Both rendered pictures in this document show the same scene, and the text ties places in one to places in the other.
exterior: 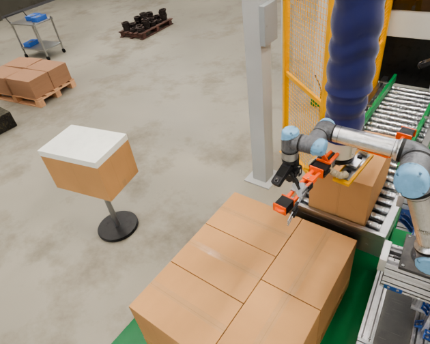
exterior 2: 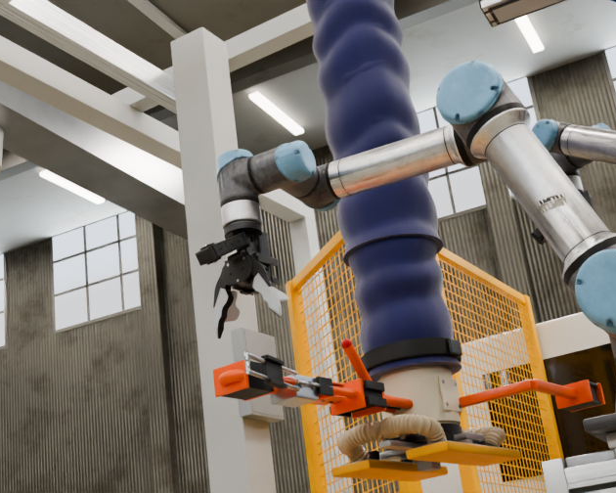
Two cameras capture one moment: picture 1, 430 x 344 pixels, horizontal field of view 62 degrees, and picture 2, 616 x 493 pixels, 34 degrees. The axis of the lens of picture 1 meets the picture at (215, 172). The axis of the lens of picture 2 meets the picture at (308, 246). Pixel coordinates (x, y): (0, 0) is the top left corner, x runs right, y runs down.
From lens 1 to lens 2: 178 cm
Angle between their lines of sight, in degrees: 61
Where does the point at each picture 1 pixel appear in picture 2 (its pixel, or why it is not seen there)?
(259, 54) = (239, 443)
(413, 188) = (472, 90)
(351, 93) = (391, 227)
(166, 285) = not seen: outside the picture
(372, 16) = (385, 86)
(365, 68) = not seen: hidden behind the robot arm
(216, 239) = not seen: outside the picture
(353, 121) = (418, 299)
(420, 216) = (523, 161)
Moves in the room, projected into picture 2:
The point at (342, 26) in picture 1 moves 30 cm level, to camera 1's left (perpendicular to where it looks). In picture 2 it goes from (339, 112) to (216, 114)
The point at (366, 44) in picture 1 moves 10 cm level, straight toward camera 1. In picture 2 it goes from (389, 129) to (380, 112)
